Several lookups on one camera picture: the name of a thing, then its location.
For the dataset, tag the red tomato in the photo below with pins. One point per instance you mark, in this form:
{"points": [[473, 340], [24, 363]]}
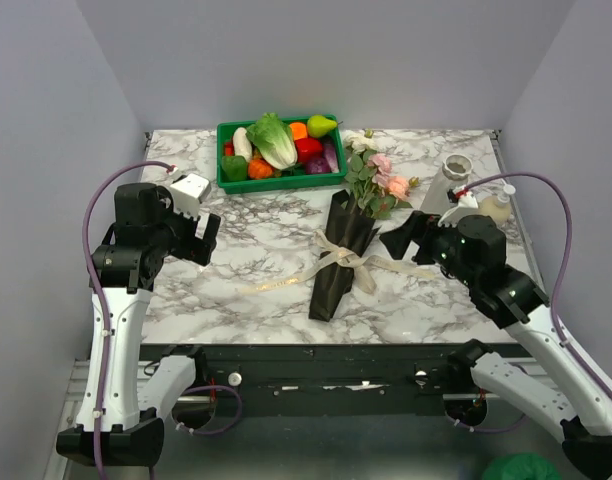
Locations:
{"points": [[229, 149]]}

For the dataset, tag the small pink rose stem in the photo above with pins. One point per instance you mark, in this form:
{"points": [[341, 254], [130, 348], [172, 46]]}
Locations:
{"points": [[375, 163]]}

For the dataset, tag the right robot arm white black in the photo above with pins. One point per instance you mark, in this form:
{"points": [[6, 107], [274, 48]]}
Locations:
{"points": [[577, 411]]}

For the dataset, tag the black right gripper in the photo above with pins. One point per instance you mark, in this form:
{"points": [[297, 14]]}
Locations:
{"points": [[421, 227]]}

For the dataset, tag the green romaine lettuce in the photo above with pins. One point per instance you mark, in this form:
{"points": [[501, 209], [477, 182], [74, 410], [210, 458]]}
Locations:
{"points": [[274, 140]]}

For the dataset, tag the green bell pepper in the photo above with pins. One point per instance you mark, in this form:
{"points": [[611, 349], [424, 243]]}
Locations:
{"points": [[235, 168]]}

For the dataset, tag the red bell pepper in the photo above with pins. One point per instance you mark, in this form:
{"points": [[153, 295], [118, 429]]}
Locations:
{"points": [[307, 148]]}

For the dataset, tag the purple eggplant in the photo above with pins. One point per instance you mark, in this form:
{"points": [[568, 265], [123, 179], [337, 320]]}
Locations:
{"points": [[330, 155]]}

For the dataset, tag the white ribbed vase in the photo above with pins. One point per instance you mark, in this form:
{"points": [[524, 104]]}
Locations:
{"points": [[453, 172]]}

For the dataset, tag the large pink rose stem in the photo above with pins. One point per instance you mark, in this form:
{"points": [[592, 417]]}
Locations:
{"points": [[400, 187]]}

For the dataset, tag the yellow-green pear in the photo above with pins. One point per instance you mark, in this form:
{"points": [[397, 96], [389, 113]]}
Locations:
{"points": [[319, 126]]}

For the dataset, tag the white flower stem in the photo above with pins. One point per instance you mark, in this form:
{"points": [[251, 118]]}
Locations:
{"points": [[360, 170]]}

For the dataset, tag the orange pumpkin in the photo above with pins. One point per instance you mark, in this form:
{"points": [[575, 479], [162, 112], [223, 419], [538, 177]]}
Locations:
{"points": [[259, 169]]}

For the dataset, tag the cream ribbon gold text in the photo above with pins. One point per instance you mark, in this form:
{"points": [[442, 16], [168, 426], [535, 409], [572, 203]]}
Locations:
{"points": [[346, 259]]}

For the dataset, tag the black wrapping paper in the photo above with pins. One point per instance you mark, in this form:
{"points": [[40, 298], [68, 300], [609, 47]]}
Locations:
{"points": [[348, 233]]}

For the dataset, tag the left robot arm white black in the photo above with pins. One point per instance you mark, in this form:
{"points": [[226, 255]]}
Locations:
{"points": [[121, 423]]}

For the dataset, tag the white radish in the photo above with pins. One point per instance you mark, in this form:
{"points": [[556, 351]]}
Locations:
{"points": [[241, 144]]}

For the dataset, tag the peach pink rose stem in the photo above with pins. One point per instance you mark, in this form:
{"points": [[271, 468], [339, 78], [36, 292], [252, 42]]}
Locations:
{"points": [[375, 200]]}

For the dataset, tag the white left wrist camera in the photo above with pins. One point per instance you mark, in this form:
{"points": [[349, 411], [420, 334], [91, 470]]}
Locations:
{"points": [[188, 193]]}

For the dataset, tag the purple cabbage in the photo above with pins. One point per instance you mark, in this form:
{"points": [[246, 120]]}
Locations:
{"points": [[317, 166]]}

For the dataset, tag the cream pump lotion bottle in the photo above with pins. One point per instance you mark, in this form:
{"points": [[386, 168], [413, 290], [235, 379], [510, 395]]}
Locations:
{"points": [[498, 207]]}

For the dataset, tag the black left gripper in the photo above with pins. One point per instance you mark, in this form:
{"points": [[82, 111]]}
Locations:
{"points": [[196, 248]]}

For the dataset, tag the green cloth bundle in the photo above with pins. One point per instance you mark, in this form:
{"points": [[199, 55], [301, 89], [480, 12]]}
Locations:
{"points": [[524, 466]]}

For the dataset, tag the green plastic tray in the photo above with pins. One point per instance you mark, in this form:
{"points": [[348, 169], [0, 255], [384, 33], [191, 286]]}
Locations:
{"points": [[284, 181]]}

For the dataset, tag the orange bell pepper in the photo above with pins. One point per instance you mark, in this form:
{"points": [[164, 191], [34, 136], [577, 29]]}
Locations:
{"points": [[299, 130]]}

